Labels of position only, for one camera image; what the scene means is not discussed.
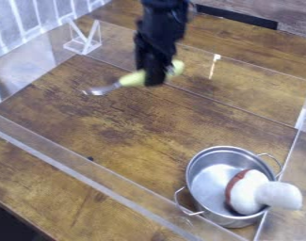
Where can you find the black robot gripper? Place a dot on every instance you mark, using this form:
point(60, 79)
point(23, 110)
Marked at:
point(159, 28)

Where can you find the green handled metal spoon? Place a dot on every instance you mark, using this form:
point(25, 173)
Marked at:
point(133, 79)

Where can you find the black bar on table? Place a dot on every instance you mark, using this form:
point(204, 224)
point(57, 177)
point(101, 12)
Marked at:
point(237, 17)

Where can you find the silver metal pot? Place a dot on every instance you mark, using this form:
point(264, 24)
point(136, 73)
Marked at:
point(208, 172)

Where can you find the clear acrylic barrier panel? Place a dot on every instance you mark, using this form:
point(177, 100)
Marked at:
point(125, 192)

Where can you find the white plush mushroom toy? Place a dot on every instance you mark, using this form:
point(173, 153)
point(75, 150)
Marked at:
point(249, 192)

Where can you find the clear acrylic triangle bracket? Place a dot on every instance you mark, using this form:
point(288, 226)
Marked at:
point(80, 44)

